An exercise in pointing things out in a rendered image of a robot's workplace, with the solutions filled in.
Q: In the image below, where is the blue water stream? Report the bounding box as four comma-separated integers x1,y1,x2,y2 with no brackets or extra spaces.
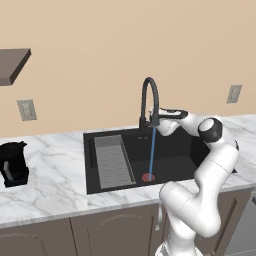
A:
148,126,158,178

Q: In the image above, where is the black sink basin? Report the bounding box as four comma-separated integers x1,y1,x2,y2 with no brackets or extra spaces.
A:
82,124,238,196

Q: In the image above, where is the black coffee machine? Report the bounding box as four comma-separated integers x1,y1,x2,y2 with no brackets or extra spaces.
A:
0,140,30,188

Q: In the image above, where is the black gooseneck sink faucet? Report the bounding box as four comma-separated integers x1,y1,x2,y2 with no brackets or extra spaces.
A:
138,76,161,133

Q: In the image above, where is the brown cupboard door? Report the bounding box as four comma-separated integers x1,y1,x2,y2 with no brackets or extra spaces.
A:
0,217,77,256
161,188,253,256
69,203,165,256

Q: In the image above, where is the dark cupboard handle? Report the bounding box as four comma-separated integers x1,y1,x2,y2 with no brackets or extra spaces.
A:
214,198,238,253

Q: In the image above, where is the grey sink drying rack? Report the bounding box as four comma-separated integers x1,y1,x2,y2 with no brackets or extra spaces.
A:
93,134,137,191

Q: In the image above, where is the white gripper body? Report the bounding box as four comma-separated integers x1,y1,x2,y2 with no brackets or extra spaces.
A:
157,118,181,137

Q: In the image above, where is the grey wall outlet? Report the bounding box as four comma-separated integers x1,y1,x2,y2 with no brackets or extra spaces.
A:
226,84,243,105
16,98,38,122

